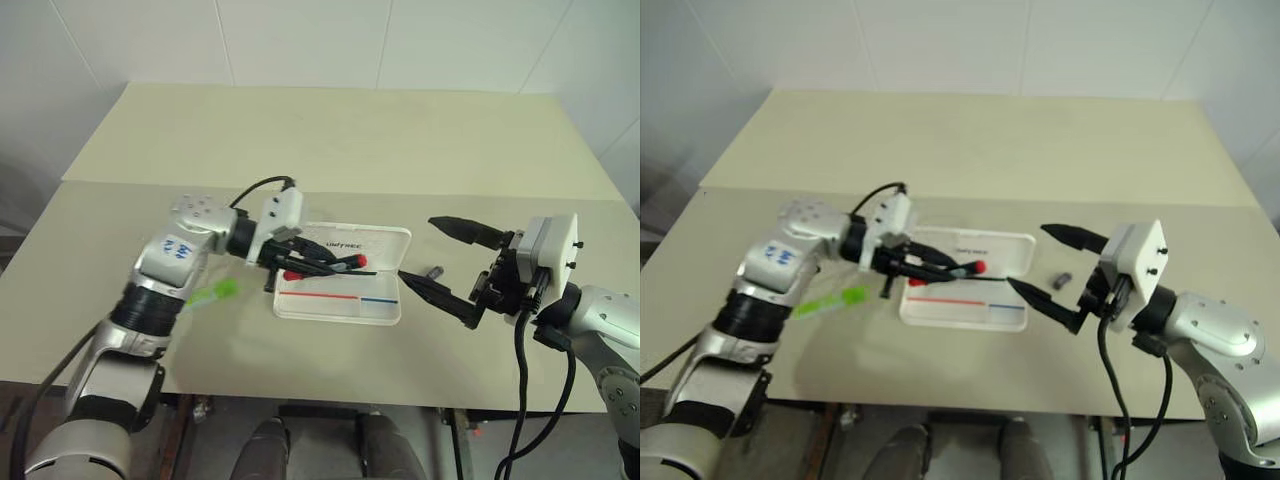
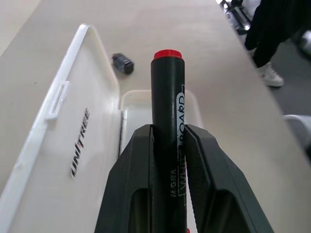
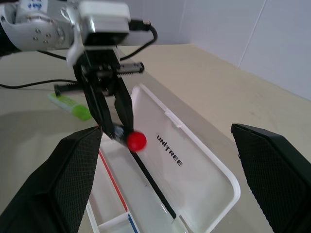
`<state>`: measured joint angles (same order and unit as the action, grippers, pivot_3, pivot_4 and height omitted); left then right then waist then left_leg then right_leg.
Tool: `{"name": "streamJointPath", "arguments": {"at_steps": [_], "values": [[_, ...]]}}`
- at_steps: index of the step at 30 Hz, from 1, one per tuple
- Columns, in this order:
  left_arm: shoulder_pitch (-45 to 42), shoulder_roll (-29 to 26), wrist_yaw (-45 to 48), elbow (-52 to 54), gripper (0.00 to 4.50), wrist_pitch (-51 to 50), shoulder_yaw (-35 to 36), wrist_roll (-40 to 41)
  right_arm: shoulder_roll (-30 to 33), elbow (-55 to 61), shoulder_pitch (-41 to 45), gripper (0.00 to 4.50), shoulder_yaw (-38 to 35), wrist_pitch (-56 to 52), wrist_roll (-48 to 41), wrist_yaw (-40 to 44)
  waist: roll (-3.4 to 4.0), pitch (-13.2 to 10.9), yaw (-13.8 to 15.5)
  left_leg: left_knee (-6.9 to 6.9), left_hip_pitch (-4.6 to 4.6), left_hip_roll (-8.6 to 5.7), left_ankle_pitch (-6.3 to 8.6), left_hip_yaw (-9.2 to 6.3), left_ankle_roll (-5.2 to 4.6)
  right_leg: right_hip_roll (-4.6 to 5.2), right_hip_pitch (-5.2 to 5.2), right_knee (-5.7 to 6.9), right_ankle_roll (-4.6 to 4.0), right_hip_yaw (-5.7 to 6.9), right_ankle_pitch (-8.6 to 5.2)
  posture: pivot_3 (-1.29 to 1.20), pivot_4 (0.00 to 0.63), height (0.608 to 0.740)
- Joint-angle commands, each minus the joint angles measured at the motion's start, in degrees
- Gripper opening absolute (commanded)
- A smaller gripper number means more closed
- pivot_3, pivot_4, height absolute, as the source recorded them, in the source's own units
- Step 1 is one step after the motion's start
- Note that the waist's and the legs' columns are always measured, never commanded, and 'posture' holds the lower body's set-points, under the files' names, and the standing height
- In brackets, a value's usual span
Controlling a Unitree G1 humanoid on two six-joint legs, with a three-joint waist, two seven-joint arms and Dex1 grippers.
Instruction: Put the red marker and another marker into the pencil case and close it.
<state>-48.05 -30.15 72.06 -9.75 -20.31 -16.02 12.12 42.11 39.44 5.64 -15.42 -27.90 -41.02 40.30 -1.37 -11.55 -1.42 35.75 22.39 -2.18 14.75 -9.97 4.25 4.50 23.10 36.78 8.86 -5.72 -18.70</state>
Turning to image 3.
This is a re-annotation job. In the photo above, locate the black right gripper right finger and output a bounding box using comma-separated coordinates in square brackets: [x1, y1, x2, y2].
[230, 123, 311, 233]

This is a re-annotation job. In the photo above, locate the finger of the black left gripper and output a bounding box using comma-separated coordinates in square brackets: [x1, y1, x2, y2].
[113, 77, 135, 133]
[82, 79, 115, 141]

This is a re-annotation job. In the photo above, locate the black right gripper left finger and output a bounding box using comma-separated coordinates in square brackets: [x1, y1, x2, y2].
[0, 126, 103, 233]

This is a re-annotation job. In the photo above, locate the green marker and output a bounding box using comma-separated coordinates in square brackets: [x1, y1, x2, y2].
[48, 93, 93, 121]

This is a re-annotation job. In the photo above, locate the red capped marker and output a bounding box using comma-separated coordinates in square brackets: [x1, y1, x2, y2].
[113, 125, 148, 153]

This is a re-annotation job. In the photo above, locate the white plastic pencil case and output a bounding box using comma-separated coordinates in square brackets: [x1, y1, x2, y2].
[85, 83, 242, 233]

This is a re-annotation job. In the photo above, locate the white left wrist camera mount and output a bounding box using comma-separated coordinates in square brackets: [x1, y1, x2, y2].
[60, 0, 132, 67]

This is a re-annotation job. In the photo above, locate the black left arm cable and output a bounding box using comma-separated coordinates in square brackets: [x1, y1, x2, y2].
[0, 18, 158, 89]

